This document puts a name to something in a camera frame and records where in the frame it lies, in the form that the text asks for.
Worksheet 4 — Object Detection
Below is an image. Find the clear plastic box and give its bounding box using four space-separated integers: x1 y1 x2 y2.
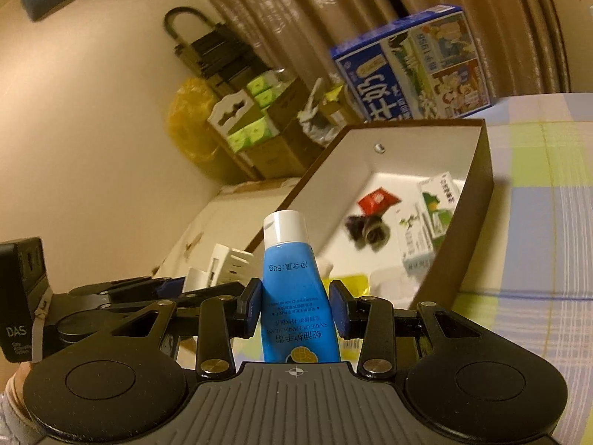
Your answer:
369 266 420 309

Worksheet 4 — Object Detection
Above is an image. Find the blue hand cream tube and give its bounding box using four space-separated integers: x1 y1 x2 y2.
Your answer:
260 210 341 364

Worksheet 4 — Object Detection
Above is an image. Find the white medicine box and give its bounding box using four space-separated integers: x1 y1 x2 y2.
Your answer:
395 202 435 275

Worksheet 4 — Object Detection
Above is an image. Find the dark scrunchie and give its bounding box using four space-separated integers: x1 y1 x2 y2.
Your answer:
345 215 390 248

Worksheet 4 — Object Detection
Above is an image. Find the red candy packet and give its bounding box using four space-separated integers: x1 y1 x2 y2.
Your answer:
357 187 401 216

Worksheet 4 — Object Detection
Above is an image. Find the green medicine box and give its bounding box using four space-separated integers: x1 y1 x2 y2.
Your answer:
418 172 460 243

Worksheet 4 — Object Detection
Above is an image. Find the white plastic clip holder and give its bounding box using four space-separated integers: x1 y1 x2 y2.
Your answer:
183 244 256 292

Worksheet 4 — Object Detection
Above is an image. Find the yellow snack pouch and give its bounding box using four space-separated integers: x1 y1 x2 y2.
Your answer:
323 274 370 297

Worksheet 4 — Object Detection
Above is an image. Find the person's left hand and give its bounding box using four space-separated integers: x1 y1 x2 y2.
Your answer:
5 362 35 405

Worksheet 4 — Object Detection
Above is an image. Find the brown cardboard storage box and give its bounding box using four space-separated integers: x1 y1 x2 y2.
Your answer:
242 118 496 314

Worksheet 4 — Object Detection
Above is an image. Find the checked blue green tablecloth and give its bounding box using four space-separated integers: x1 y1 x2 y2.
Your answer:
454 92 592 444

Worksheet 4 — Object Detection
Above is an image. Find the cardboard box with green tissues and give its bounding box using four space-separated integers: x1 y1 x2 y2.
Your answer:
208 70 323 179

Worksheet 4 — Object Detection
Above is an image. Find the yellow plastic bag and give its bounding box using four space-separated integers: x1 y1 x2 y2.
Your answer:
167 78 219 166

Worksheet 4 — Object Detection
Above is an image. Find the bin with trash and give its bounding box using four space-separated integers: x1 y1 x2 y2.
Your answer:
298 78 363 148

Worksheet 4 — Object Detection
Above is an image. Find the black folding rack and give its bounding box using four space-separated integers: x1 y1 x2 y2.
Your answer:
163 6 271 99

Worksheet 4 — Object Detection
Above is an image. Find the dark blue milk carton box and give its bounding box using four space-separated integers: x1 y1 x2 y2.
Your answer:
331 4 490 121

